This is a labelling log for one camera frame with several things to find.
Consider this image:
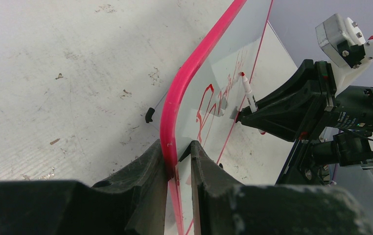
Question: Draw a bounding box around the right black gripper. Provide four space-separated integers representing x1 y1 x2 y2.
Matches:
236 59 373 142

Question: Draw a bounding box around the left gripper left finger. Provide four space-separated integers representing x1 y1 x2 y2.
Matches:
0 141 167 235

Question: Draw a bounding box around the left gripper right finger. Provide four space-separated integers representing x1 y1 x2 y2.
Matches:
190 141 373 235

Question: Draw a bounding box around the white whiteboard marker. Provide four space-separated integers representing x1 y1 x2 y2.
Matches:
240 72 258 113

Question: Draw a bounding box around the pink framed whiteboard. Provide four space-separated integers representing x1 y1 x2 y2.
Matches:
160 0 273 235

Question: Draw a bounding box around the black whiteboard clip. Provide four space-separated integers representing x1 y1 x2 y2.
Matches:
145 107 155 123

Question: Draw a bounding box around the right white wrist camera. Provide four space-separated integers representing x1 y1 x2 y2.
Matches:
315 13 373 95

